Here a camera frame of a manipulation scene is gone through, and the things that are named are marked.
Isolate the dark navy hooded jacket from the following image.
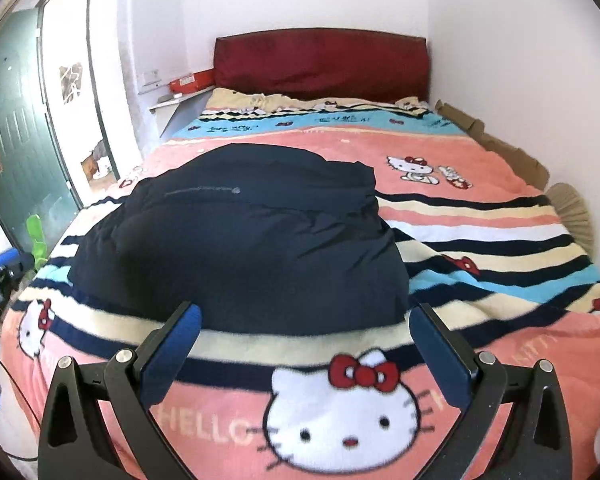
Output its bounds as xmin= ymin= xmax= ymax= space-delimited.
xmin=67 ymin=142 xmax=411 ymax=336

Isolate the dark red bed headboard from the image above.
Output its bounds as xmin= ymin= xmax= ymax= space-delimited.
xmin=213 ymin=27 xmax=429 ymax=103

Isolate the green plastic chair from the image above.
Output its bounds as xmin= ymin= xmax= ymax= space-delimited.
xmin=26 ymin=214 xmax=48 ymax=268

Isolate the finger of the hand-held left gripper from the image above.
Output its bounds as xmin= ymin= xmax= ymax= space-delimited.
xmin=0 ymin=249 xmax=35 ymax=277

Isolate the flat red box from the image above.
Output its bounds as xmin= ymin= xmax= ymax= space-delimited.
xmin=168 ymin=71 xmax=216 ymax=95

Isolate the thin black cable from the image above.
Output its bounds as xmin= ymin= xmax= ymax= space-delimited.
xmin=0 ymin=350 xmax=41 ymax=461

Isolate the white bedside shelf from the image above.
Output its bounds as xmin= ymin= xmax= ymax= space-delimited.
xmin=149 ymin=87 xmax=215 ymax=138

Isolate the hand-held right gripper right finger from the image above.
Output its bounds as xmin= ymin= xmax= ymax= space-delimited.
xmin=409 ymin=302 xmax=573 ymax=480

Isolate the striped cartoon cat printed blanket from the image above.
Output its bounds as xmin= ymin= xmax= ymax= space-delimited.
xmin=0 ymin=87 xmax=600 ymax=480

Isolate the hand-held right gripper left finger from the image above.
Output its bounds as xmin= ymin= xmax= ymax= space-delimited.
xmin=37 ymin=301 xmax=202 ymax=480

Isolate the white wall switch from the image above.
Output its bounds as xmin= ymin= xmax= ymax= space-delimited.
xmin=137 ymin=70 xmax=162 ymax=95

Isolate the brown cardboard box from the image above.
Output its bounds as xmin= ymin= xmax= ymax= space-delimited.
xmin=80 ymin=155 xmax=112 ymax=181

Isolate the dark green door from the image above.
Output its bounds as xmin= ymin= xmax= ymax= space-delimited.
xmin=0 ymin=7 xmax=83 ymax=241

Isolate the small wall picture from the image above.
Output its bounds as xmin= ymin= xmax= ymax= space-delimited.
xmin=58 ymin=62 xmax=84 ymax=103

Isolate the brown cardboard sheet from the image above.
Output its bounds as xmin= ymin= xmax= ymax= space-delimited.
xmin=434 ymin=101 xmax=550 ymax=191

